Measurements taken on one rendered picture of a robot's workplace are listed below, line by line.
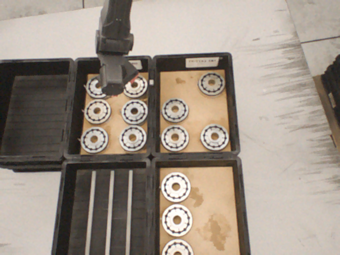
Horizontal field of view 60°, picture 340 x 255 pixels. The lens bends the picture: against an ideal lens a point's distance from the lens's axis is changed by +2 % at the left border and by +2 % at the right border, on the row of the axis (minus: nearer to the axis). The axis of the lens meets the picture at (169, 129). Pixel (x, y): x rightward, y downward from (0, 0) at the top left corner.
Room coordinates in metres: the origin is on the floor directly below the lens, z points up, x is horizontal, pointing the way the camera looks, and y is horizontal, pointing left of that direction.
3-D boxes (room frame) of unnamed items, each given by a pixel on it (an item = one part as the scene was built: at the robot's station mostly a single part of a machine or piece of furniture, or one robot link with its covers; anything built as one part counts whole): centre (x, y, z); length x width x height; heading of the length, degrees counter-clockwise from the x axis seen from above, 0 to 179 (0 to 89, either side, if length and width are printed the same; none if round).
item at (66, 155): (0.47, 0.20, 0.92); 0.40 x 0.30 x 0.02; 172
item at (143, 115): (0.46, 0.12, 0.86); 0.10 x 0.10 x 0.01
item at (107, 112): (0.49, 0.26, 0.86); 0.10 x 0.10 x 0.01
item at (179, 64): (0.43, -0.10, 0.87); 0.40 x 0.30 x 0.11; 172
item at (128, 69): (0.46, 0.12, 1.17); 0.10 x 0.07 x 0.07; 125
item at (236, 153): (0.43, -0.10, 0.92); 0.40 x 0.30 x 0.02; 172
